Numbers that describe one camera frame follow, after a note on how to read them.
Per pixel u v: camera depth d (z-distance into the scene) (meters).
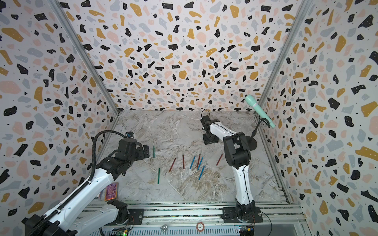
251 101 0.80
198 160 0.95
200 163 0.93
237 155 0.59
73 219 0.42
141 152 0.73
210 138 0.90
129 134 0.70
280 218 0.76
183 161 0.95
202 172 0.90
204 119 0.87
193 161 0.95
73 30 0.77
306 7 0.72
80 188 0.45
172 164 0.92
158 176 0.88
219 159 0.95
